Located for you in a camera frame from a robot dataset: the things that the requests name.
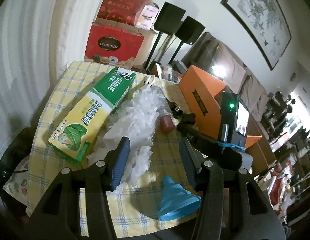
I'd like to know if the left black speaker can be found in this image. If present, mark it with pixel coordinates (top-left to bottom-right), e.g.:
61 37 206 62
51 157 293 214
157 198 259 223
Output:
144 2 186 71

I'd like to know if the large brown carton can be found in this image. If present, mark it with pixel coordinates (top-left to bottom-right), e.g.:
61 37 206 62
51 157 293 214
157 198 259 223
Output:
246 116 276 177

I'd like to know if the black star knob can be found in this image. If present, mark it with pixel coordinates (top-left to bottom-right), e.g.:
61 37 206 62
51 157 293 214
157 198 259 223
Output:
180 113 196 125
167 100 184 119

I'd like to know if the orange cardboard box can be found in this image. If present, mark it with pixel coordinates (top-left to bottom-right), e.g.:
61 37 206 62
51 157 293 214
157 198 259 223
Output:
178 65 261 148

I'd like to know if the red gift bag upper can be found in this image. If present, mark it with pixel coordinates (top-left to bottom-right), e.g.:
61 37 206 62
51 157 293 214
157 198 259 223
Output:
98 0 149 26

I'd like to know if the plastic storage bin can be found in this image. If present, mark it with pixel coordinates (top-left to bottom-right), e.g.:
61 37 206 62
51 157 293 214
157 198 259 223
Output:
0 127 36 217

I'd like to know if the bright portable lamp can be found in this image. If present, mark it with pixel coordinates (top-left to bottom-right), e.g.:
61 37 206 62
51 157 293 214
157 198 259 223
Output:
211 65 227 79

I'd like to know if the red collection gift bag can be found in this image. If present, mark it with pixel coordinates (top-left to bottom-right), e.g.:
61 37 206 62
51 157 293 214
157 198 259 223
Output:
85 24 144 68

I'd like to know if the blue collapsible funnel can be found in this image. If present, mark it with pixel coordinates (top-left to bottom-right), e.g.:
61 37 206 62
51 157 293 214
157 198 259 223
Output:
158 176 202 222

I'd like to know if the black speaker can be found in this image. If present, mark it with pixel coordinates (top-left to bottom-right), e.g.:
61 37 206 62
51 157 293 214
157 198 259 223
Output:
169 16 205 65
144 2 186 71

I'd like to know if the pink tissue pack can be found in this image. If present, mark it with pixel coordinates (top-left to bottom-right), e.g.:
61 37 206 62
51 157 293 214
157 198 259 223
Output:
134 3 159 30

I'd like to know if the framed ink painting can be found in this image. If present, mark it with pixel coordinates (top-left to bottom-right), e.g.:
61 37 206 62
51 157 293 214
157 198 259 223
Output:
221 0 292 70

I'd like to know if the clear bottle pink cap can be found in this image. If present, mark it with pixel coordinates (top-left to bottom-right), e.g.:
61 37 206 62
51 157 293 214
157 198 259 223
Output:
151 86 175 134

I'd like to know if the white fluffy duster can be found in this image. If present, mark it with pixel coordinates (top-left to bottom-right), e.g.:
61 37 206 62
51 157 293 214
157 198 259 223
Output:
87 75 165 193

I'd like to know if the brown sofa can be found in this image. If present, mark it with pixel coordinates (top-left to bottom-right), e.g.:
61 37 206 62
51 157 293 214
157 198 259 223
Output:
182 32 268 121

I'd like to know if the white curtain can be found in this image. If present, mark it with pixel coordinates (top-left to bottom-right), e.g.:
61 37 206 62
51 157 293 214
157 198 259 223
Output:
0 0 102 147

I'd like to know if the brown cardboard box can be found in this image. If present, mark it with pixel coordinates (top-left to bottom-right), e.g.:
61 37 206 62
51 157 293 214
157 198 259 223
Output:
93 18 157 69

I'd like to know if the right black speaker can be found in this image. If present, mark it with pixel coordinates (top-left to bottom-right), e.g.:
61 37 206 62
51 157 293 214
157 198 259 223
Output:
169 16 205 65

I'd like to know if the green yellow toothpaste box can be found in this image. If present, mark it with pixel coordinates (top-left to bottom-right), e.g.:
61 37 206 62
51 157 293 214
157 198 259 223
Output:
48 67 136 162

